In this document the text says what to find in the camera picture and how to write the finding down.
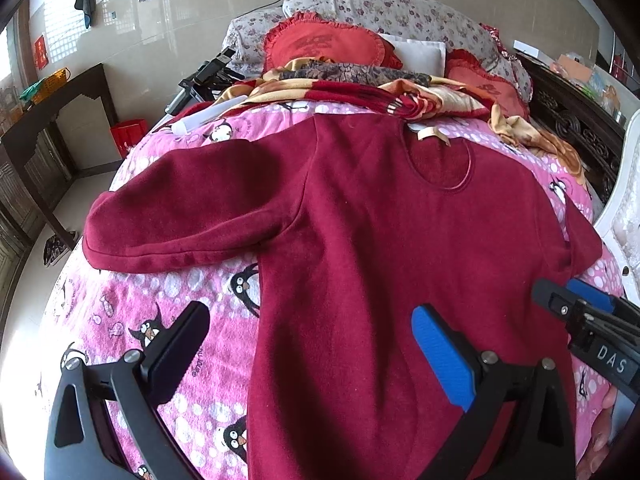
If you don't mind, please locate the dark red fleece sweater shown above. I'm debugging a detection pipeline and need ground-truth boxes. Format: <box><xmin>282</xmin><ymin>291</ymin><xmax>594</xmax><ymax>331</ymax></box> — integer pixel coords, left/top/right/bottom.
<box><xmin>82</xmin><ymin>114</ymin><xmax>602</xmax><ymax>479</ymax></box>

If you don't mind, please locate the operator right hand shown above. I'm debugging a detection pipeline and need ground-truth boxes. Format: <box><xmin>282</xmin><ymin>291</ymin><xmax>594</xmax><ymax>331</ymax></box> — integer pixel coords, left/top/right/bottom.
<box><xmin>576</xmin><ymin>386</ymin><xmax>617</xmax><ymax>480</ymax></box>

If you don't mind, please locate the pink penguin quilt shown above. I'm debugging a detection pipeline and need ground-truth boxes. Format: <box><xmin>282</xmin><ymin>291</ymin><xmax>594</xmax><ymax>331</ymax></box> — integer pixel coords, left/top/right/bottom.
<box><xmin>46</xmin><ymin>113</ymin><xmax>603</xmax><ymax>479</ymax></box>

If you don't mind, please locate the dark carved wooden headboard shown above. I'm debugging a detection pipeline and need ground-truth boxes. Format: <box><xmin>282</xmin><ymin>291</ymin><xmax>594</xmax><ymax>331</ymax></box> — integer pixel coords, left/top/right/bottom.
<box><xmin>516</xmin><ymin>53</ymin><xmax>625</xmax><ymax>204</ymax></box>

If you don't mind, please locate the right red heart cushion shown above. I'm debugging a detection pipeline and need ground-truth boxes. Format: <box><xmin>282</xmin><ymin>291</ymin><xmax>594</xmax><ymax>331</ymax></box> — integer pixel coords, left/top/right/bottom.
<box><xmin>445</xmin><ymin>49</ymin><xmax>529</xmax><ymax>119</ymax></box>

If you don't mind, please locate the red heart cushion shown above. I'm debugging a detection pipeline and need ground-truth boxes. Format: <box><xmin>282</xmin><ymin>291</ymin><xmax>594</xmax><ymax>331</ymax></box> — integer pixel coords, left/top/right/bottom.
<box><xmin>445</xmin><ymin>49</ymin><xmax>529</xmax><ymax>119</ymax></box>
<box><xmin>262</xmin><ymin>11</ymin><xmax>402</xmax><ymax>72</ymax></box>

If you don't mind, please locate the white small pillow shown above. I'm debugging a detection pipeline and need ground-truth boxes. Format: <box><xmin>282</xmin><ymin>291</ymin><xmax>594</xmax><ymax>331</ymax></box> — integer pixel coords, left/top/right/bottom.
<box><xmin>381</xmin><ymin>34</ymin><xmax>447</xmax><ymax>77</ymax></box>

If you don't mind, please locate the white paper sheet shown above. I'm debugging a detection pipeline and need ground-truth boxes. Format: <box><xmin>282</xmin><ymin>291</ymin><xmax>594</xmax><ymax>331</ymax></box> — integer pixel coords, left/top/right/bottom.
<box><xmin>168</xmin><ymin>96</ymin><xmax>247</xmax><ymax>136</ymax></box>

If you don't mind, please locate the dark brown patterned cloth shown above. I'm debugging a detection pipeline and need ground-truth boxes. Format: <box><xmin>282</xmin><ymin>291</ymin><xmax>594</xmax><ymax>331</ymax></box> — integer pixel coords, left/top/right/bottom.
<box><xmin>279</xmin><ymin>60</ymin><xmax>432</xmax><ymax>87</ymax></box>

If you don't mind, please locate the floral grey pillow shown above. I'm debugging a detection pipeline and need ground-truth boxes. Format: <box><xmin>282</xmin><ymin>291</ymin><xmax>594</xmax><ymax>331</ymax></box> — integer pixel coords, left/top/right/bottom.
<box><xmin>222</xmin><ymin>0</ymin><xmax>533</xmax><ymax>103</ymax></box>

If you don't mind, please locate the dark wooden side table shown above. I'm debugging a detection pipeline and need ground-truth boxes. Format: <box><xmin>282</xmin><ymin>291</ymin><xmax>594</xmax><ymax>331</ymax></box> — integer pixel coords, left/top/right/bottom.
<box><xmin>0</xmin><ymin>63</ymin><xmax>122</xmax><ymax>252</ymax></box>

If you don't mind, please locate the yellow green basket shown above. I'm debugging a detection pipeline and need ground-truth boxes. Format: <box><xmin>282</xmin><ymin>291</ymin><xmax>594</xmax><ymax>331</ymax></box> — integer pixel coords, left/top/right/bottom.
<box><xmin>20</xmin><ymin>67</ymin><xmax>70</xmax><ymax>104</ymax></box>

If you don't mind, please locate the red yellow patterned blanket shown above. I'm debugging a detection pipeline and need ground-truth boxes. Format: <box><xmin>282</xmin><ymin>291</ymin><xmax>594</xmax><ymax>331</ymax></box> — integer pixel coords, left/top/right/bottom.
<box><xmin>216</xmin><ymin>58</ymin><xmax>586</xmax><ymax>185</ymax></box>

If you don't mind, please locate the left red heart cushion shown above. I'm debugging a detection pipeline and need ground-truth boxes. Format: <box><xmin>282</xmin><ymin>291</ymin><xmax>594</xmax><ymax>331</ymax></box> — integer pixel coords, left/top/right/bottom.
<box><xmin>262</xmin><ymin>11</ymin><xmax>402</xmax><ymax>72</ymax></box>

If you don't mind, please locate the black tripod device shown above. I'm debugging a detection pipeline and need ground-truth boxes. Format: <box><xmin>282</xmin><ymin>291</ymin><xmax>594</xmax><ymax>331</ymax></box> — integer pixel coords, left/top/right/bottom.
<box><xmin>165</xmin><ymin>48</ymin><xmax>244</xmax><ymax>116</ymax></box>

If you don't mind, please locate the red wall sticker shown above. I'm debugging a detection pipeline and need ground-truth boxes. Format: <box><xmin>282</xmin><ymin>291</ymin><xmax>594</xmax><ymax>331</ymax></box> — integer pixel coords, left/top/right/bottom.
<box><xmin>34</xmin><ymin>35</ymin><xmax>49</xmax><ymax>70</ymax></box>

